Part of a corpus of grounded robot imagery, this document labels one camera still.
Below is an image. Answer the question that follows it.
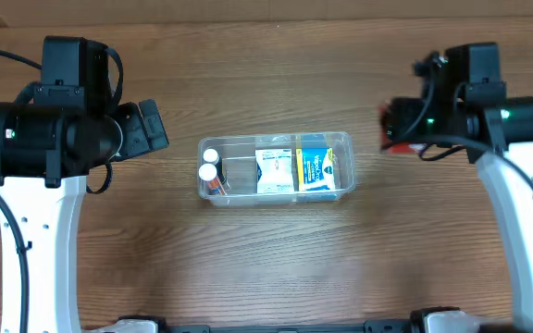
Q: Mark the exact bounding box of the red medicine box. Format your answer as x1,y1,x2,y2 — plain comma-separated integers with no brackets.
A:
378,104,426,154

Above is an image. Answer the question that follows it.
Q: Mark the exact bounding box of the clear plastic container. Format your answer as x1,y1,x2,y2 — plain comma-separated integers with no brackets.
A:
198,131,355,206

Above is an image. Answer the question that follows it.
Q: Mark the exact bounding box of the orange tube white cap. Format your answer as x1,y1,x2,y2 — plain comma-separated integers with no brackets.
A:
198,164,226,195

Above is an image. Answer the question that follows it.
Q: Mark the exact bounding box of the blue VapoDrops box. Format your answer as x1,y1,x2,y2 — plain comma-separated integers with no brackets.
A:
296,148,336,191

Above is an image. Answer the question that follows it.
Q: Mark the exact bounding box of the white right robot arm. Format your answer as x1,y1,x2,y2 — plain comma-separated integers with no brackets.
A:
380,43,533,332

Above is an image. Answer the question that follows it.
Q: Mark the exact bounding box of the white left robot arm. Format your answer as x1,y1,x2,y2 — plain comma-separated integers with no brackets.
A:
0,36,169,332

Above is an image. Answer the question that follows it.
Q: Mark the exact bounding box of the black tube white cap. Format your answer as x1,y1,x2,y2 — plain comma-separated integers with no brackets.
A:
203,148,226,184

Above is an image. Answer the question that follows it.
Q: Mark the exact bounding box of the white medicine packet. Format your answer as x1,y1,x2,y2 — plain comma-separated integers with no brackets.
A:
255,149,294,194

